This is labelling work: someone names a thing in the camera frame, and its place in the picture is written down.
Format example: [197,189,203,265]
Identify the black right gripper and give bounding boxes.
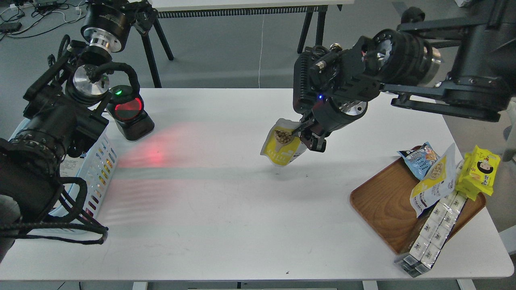
[291,37,381,153]

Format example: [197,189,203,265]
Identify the yellow white snack pouch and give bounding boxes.
[260,118,307,166]
[409,143,457,218]

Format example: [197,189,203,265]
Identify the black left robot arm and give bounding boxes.
[0,0,157,258]

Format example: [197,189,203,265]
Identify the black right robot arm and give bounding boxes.
[293,0,516,152]

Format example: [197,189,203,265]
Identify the blue snack bag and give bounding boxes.
[398,142,440,180]

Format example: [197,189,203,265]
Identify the yellow cartoon snack pack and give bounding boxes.
[456,145,501,201]

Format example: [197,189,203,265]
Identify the light blue plastic basket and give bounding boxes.
[8,118,118,234]

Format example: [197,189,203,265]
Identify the white label snack packet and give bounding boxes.
[59,156,85,177]

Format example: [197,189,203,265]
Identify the brown wooden tray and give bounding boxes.
[350,145,487,255]

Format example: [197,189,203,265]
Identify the white wrapped box multipack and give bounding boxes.
[394,192,467,278]

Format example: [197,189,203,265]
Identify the black barcode scanner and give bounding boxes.
[106,85,155,141]

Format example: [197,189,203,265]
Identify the black legged background table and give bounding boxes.
[137,0,342,89]

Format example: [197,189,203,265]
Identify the white hanging cable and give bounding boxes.
[258,15,265,88]

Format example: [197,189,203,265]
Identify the black floor cables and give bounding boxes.
[0,0,91,41]

